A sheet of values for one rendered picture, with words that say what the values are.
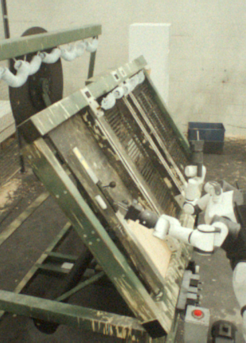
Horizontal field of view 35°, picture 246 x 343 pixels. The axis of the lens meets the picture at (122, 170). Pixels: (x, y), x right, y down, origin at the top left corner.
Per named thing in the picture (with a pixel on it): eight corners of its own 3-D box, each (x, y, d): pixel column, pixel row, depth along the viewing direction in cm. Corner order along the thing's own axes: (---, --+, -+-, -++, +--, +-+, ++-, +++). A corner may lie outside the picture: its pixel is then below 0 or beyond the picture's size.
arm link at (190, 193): (191, 179, 266) (186, 203, 275) (183, 185, 258) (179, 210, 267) (205, 185, 261) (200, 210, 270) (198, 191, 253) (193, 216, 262)
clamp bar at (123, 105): (181, 210, 310) (208, 199, 299) (100, 80, 286) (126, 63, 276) (183, 205, 318) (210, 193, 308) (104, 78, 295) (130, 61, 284)
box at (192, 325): (205, 351, 203) (208, 325, 196) (182, 346, 206) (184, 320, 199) (207, 333, 214) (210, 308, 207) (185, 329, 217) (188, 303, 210)
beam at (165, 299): (151, 340, 210) (169, 335, 206) (140, 323, 208) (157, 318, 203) (196, 175, 404) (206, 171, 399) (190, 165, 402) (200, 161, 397)
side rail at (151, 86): (190, 169, 394) (199, 164, 390) (132, 74, 373) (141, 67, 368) (190, 165, 401) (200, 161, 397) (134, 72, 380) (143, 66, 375)
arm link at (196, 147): (208, 140, 254) (207, 158, 256) (196, 139, 261) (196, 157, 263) (195, 141, 246) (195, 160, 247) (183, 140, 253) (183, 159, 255)
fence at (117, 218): (159, 289, 228) (164, 287, 226) (67, 153, 209) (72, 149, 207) (160, 283, 232) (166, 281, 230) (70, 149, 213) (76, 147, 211)
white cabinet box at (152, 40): (163, 158, 644) (169, 25, 561) (128, 156, 653) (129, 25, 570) (165, 145, 699) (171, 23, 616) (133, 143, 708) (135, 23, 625)
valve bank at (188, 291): (196, 337, 234) (200, 306, 224) (173, 332, 238) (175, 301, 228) (204, 283, 278) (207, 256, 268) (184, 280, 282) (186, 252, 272)
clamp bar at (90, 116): (168, 254, 257) (201, 242, 247) (68, 99, 234) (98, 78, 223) (171, 246, 266) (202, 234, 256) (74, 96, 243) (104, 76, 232)
